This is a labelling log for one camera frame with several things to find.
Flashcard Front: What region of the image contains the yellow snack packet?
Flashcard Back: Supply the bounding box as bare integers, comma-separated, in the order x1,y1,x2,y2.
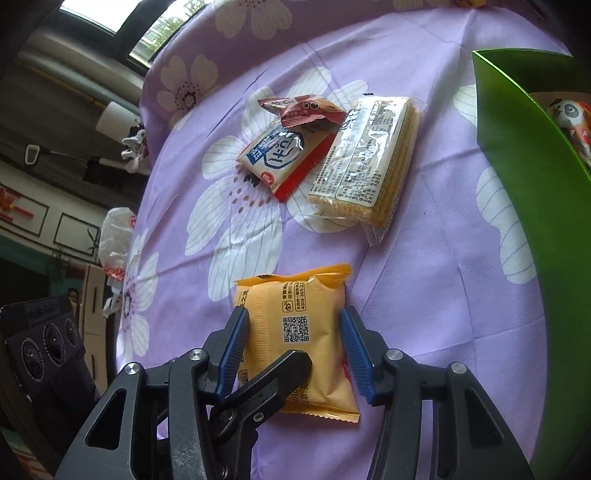
232,263,361,424

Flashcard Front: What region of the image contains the green box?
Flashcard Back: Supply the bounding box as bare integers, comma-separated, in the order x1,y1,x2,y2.
471,48,591,480

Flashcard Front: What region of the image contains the panda print snack packet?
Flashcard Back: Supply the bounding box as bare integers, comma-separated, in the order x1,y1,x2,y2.
545,97,591,167

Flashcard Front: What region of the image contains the black speaker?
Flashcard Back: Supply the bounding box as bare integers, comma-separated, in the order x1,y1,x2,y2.
0,298,86,402

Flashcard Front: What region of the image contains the white and red snack packet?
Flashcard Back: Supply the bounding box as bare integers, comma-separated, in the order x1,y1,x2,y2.
235,121,340,203

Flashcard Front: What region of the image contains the clear cracker packet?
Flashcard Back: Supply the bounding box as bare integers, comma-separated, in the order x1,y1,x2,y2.
307,95,421,246

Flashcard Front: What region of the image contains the white and red plastic bag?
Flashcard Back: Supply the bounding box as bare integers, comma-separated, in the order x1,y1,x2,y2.
98,208,138,283

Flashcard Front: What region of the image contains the black framed window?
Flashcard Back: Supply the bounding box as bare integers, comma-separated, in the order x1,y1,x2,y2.
55,0,218,75

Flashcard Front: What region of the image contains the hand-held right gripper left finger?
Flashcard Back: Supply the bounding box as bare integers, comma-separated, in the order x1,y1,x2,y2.
54,305,314,480

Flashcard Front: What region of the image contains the cardboard box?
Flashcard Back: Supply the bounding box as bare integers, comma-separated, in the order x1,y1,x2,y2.
76,264,116,393

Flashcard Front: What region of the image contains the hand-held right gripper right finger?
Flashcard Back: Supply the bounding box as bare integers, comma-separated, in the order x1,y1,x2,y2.
339,305,536,480

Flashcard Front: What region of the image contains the white cylinder lamp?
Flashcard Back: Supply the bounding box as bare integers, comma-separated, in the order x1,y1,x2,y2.
95,102,139,141

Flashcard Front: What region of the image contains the red knot wall decoration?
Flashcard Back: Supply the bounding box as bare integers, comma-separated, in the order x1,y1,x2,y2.
0,185,38,232

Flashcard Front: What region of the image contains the dark red snack packet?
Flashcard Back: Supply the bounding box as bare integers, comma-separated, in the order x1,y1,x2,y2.
257,95,346,133

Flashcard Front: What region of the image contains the purple floral bedsheet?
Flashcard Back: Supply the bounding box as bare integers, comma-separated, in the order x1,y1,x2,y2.
113,0,591,480

